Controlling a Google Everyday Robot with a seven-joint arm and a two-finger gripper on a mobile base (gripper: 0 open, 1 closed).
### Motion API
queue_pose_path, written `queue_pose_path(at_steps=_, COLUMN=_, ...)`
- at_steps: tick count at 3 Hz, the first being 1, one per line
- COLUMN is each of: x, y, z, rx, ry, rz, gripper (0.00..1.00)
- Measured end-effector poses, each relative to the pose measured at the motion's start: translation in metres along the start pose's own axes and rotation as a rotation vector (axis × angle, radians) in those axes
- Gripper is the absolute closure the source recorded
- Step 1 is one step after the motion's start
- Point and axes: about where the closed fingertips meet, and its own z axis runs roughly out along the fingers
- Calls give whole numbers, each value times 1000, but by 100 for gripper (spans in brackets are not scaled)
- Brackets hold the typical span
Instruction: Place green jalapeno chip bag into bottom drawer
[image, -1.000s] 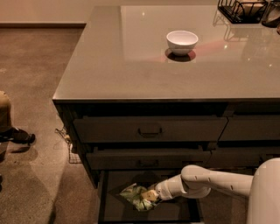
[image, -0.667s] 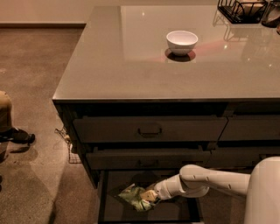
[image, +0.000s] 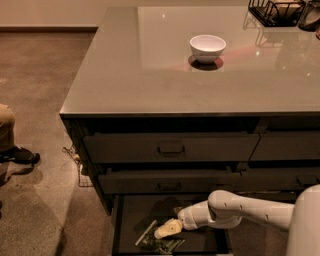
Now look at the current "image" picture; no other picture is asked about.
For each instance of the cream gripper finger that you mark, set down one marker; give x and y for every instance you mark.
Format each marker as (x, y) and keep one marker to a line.
(169, 228)

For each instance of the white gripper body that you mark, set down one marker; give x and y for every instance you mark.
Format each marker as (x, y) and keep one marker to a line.
(189, 217)

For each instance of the green jalapeno chip bag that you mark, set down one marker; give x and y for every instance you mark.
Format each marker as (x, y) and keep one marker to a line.
(164, 246)

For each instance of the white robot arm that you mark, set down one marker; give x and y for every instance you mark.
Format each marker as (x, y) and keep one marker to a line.
(225, 210)

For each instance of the open dark bottom drawer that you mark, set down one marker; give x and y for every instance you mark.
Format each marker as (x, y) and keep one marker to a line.
(134, 213)

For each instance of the dark middle left drawer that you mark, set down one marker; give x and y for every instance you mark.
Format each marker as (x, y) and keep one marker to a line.
(167, 181)

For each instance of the dark bottom right drawer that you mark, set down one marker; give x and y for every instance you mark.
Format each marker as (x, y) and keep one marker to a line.
(271, 195)

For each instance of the dark top left drawer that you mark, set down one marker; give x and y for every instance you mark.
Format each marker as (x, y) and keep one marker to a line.
(170, 147)

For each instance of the dark top right drawer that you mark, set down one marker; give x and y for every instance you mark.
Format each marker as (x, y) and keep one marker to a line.
(275, 146)

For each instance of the white ceramic bowl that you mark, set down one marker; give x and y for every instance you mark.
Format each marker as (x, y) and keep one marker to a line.
(207, 48)

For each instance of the person leg tan trousers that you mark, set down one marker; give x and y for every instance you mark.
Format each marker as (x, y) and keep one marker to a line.
(7, 122)

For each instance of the dark round object top right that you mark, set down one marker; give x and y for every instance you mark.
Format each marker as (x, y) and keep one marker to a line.
(309, 20)

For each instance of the wire rack on floor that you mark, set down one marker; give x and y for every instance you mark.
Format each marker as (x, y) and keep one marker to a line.
(83, 178)

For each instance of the black wire basket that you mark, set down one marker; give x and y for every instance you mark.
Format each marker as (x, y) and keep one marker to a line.
(277, 13)

